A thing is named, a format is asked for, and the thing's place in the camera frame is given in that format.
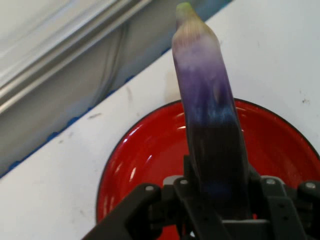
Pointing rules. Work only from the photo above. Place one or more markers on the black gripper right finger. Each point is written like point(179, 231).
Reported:
point(282, 207)

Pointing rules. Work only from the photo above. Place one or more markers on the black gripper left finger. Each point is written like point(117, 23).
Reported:
point(140, 215)

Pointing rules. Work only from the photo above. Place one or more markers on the purple eggplant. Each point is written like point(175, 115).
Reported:
point(210, 112)

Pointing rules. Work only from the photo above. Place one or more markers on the red enamel plate black rim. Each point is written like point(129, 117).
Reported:
point(150, 155)

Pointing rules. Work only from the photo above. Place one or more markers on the aluminium frame rail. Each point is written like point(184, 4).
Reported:
point(62, 45)

